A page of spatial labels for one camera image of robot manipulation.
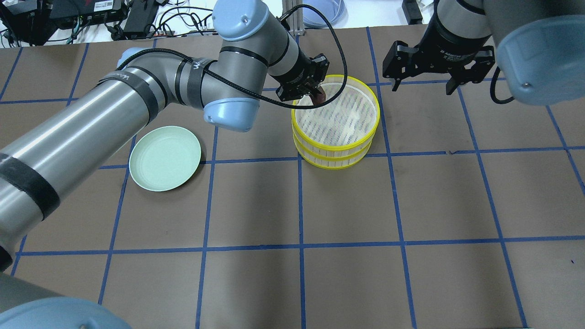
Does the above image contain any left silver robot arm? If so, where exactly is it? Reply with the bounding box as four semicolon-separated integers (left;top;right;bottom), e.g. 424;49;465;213
1;0;332;329

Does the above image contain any side yellow-rimmed bamboo steamer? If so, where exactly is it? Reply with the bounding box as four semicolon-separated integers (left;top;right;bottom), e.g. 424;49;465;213
291;76;381;150

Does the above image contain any aluminium frame post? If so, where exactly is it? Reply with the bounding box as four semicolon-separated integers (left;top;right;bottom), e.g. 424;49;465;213
280;0;304;36

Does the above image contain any blue plate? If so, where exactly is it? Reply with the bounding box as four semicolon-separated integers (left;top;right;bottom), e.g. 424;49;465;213
303;0;346;28

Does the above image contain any light green plate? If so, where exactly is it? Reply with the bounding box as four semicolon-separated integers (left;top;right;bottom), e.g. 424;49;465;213
129;126;202;192

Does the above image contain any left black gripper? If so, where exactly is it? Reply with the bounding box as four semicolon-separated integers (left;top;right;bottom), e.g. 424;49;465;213
276;53;330;102

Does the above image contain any brown bun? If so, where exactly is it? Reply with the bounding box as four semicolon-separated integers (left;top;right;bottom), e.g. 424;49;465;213
309;87;327;106

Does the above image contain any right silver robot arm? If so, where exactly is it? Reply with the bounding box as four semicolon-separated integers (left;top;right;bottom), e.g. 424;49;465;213
382;0;585;106

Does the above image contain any centre yellow-rimmed bamboo steamer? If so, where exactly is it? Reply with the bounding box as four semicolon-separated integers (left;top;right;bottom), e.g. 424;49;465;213
292;132;373;170

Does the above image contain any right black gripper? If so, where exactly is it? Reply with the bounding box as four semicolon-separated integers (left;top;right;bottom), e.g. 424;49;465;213
382;40;495;96

